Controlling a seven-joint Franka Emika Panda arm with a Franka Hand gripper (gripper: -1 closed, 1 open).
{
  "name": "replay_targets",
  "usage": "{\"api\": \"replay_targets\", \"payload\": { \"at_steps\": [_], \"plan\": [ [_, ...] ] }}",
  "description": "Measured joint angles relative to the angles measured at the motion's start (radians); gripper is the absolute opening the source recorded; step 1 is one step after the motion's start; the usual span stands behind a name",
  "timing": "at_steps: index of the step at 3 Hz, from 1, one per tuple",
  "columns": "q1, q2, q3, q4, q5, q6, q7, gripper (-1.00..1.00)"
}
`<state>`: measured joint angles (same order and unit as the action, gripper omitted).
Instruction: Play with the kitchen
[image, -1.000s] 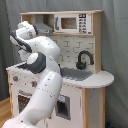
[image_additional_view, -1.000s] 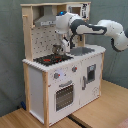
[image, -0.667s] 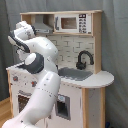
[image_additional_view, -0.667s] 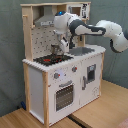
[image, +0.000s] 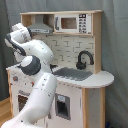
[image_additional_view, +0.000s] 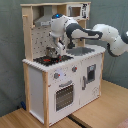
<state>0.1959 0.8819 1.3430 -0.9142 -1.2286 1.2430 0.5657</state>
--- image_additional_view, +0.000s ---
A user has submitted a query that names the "white toy oven door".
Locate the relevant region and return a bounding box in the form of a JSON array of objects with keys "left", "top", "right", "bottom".
[{"left": 55, "top": 80, "right": 74, "bottom": 112}]

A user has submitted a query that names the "black toy faucet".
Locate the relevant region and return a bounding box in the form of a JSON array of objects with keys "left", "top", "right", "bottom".
[{"left": 67, "top": 40, "right": 75, "bottom": 49}]

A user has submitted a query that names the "right oven knob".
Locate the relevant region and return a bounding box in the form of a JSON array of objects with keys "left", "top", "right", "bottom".
[{"left": 72, "top": 66, "right": 77, "bottom": 72}]

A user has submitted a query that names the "black toy stovetop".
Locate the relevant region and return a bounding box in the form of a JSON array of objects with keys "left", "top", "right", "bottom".
[{"left": 34, "top": 55, "right": 71, "bottom": 66}]

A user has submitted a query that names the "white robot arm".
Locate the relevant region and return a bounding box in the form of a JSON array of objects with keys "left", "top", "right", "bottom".
[{"left": 51, "top": 14, "right": 128, "bottom": 57}]

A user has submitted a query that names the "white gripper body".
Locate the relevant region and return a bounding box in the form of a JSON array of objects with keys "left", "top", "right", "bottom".
[{"left": 53, "top": 38, "right": 66, "bottom": 56}]

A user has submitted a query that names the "grey toy range hood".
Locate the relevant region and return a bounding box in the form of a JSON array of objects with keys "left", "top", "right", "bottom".
[{"left": 33, "top": 5, "right": 64, "bottom": 28}]

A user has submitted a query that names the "wooden toy kitchen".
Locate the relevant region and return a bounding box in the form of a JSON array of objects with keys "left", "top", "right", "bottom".
[{"left": 22, "top": 2, "right": 105, "bottom": 127}]

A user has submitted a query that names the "toy microwave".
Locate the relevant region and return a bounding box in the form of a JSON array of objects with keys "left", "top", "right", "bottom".
[{"left": 67, "top": 3, "right": 89, "bottom": 20}]

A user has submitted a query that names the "oven knob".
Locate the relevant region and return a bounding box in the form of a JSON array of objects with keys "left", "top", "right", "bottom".
[
  {"left": 54, "top": 73, "right": 60, "bottom": 79},
  {"left": 72, "top": 66, "right": 77, "bottom": 72}
]

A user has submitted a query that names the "small metal toy pot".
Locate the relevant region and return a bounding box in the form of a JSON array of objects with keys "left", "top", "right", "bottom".
[{"left": 46, "top": 47, "right": 57, "bottom": 58}]

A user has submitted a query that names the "grey toy sink basin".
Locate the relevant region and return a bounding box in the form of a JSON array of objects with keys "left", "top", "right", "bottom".
[{"left": 67, "top": 47, "right": 94, "bottom": 56}]

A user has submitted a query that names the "toy dishwasher door panel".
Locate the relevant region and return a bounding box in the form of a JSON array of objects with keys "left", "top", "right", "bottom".
[{"left": 82, "top": 65, "right": 96, "bottom": 89}]

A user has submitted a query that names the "left oven knob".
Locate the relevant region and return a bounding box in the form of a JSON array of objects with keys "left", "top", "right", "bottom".
[{"left": 54, "top": 73, "right": 60, "bottom": 79}]

